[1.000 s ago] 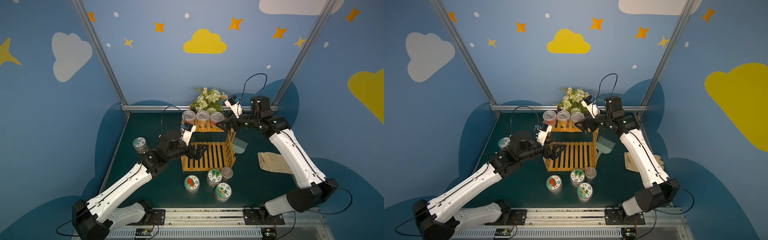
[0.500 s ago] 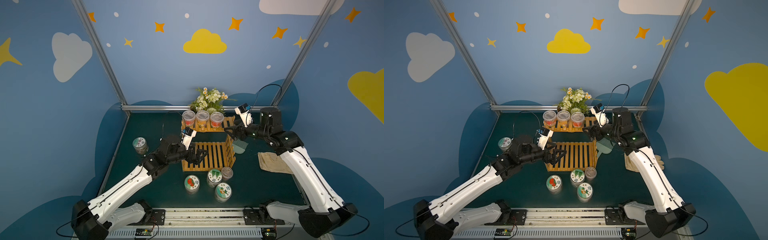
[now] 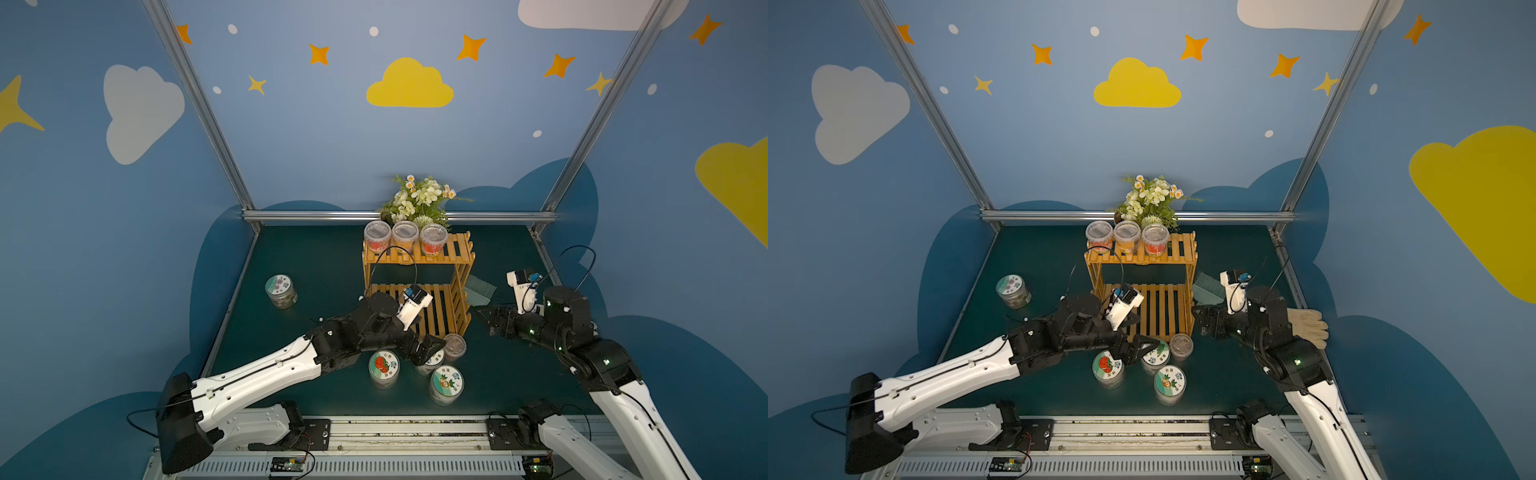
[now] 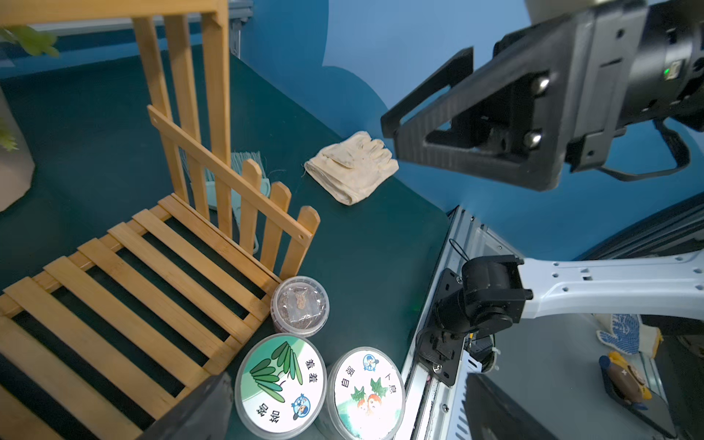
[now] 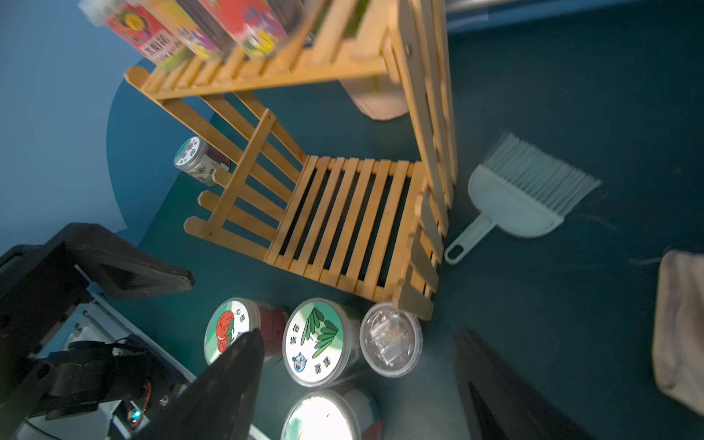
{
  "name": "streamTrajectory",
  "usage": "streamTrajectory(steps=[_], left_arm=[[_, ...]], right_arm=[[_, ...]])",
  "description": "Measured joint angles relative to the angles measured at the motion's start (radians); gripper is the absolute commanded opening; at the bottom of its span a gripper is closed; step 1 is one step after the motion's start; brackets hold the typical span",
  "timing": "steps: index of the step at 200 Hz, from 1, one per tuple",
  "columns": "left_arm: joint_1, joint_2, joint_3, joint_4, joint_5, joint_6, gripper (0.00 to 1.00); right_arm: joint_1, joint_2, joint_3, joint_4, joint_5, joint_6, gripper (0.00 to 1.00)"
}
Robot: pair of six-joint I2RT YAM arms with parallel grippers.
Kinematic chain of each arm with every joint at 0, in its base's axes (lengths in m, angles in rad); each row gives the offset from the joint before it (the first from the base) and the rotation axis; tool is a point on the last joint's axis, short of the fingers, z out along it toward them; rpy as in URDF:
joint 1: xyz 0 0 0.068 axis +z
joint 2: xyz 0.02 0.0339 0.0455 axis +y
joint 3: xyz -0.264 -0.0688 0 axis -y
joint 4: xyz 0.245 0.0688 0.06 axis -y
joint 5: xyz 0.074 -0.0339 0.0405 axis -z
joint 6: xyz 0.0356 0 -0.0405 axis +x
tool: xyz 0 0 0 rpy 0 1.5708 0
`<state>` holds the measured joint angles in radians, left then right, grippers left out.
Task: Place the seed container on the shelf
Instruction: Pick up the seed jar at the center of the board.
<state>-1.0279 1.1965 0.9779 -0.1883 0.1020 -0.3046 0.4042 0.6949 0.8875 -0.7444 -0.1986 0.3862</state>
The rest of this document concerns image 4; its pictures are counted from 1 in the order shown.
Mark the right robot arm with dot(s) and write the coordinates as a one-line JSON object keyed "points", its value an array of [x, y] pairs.
{"points": [[666, 82]]}

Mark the wooden slatted shelf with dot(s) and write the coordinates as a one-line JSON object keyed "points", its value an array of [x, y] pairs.
{"points": [[166, 300]]}

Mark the jar with pineapple lid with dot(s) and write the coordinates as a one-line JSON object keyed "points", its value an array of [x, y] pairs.
{"points": [[365, 397]]}

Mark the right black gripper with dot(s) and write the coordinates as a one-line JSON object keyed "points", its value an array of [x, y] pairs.
{"points": [[551, 95]]}

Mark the aluminium mounting rail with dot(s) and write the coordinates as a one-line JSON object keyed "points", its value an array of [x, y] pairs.
{"points": [[475, 291]]}

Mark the blue patterned glove off-table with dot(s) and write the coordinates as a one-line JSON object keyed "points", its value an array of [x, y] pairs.
{"points": [[628, 335]]}

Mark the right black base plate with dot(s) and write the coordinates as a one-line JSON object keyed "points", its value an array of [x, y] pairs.
{"points": [[437, 347]]}

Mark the clear seed cup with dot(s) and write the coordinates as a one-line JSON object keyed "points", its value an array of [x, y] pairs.
{"points": [[300, 306]]}

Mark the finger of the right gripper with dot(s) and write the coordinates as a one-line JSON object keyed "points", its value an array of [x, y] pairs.
{"points": [[451, 73]]}

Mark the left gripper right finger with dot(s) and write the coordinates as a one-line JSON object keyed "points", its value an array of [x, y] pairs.
{"points": [[493, 414]]}

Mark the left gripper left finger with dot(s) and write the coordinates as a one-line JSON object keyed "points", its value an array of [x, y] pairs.
{"points": [[203, 414]]}

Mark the brown toy on tray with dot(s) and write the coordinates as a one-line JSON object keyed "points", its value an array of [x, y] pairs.
{"points": [[626, 380]]}

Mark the beige work glove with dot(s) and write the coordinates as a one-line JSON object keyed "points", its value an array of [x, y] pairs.
{"points": [[353, 169]]}

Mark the jar with green tree lid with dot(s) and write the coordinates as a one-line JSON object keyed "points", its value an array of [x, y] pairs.
{"points": [[281, 387]]}

